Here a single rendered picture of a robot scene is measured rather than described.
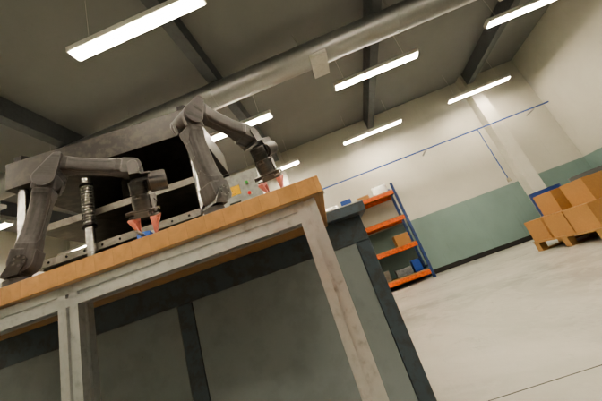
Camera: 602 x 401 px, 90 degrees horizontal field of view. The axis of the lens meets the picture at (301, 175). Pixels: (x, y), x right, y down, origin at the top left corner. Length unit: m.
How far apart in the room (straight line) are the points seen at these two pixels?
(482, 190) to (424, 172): 1.37
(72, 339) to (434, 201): 7.75
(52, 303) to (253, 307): 0.54
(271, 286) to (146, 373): 0.46
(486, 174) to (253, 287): 7.89
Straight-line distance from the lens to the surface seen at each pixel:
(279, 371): 1.11
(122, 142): 2.42
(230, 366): 1.13
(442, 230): 8.03
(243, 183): 2.13
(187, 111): 1.00
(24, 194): 2.75
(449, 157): 8.53
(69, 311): 0.87
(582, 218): 5.08
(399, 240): 7.30
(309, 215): 0.67
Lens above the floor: 0.58
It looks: 20 degrees up
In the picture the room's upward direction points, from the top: 20 degrees counter-clockwise
